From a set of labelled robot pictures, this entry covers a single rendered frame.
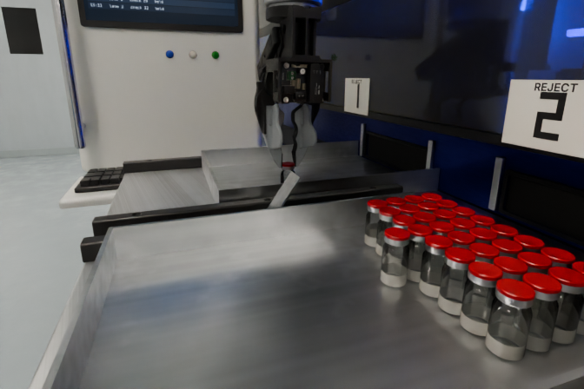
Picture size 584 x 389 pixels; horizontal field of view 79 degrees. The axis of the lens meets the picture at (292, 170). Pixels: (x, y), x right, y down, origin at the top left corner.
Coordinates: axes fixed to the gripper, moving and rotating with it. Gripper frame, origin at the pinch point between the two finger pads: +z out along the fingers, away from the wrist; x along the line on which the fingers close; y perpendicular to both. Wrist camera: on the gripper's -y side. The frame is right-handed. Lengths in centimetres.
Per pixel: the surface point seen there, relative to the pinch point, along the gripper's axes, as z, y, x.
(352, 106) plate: -6.7, -7.8, 14.8
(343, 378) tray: 5.4, 34.1, -7.5
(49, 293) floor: 95, -136, -79
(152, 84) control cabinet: -9, -55, -20
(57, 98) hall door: 21, -509, -158
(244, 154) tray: 3.6, -19.3, -2.5
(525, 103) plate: -9.6, 25.0, 14.7
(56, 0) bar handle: -27, -48, -38
